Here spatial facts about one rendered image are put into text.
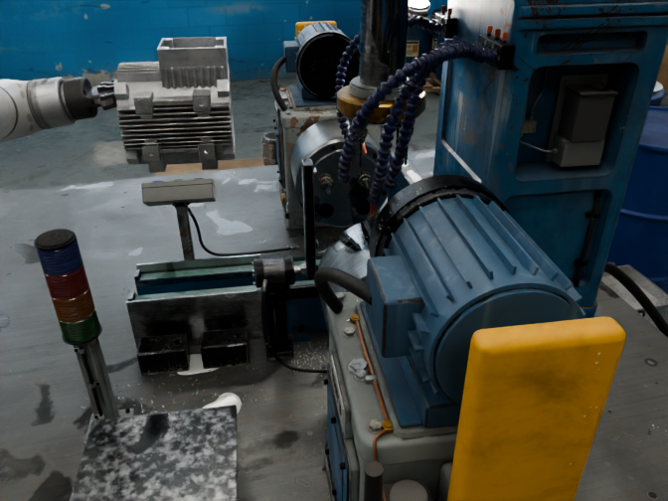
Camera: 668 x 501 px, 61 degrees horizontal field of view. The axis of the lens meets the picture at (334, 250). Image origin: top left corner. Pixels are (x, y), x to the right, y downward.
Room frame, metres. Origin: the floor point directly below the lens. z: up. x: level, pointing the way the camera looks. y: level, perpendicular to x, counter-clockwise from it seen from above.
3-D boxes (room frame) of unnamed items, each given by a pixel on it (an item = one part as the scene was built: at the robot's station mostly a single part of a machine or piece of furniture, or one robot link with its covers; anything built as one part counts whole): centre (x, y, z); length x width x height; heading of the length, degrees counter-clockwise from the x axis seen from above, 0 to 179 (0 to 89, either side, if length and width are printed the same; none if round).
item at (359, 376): (0.56, -0.15, 0.99); 0.35 x 0.31 x 0.37; 8
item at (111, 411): (0.77, 0.43, 1.01); 0.08 x 0.08 x 0.42; 8
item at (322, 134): (1.50, -0.01, 1.04); 0.37 x 0.25 x 0.25; 8
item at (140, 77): (1.10, 0.30, 1.31); 0.20 x 0.19 x 0.19; 99
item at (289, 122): (1.74, 0.03, 0.99); 0.35 x 0.31 x 0.37; 8
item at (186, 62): (1.10, 0.26, 1.41); 0.12 x 0.11 x 0.07; 99
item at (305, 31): (1.77, 0.07, 1.16); 0.33 x 0.26 x 0.42; 8
